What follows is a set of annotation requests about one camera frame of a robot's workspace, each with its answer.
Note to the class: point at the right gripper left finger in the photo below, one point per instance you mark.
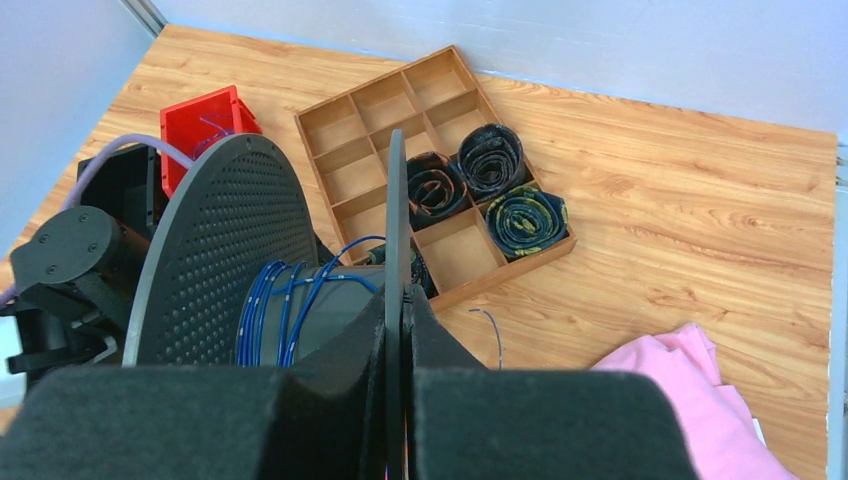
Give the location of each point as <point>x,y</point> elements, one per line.
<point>320,419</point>

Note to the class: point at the pink cloth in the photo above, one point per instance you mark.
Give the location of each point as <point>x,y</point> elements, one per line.
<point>722,436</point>

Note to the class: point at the aluminium frame rail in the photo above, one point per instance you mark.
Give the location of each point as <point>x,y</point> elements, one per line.
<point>147,14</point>

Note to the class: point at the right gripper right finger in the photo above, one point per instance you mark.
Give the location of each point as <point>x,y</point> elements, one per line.
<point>467,421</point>

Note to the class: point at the rolled green floral tie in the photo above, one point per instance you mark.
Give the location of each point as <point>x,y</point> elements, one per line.
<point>419,272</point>

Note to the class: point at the black plastic bin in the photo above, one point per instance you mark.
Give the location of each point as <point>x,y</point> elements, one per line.
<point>128,187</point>

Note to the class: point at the rolled black tie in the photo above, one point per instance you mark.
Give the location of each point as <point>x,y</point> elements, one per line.
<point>491,160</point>

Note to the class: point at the wooden compartment tray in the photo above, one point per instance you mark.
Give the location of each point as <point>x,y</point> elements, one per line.
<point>479,211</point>

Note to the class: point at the red plastic bin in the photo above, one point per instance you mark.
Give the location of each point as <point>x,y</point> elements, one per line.
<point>194,125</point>

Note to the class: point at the rolled green yellow tie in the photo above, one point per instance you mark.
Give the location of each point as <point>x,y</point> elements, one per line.
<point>526,220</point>

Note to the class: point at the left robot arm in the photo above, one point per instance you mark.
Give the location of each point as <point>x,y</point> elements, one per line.
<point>74,286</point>

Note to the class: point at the rolled tie brown pattern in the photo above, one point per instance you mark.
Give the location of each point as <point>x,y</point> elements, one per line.
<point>436,189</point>

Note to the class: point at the black cable spool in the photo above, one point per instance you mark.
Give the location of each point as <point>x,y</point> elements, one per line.
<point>232,277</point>

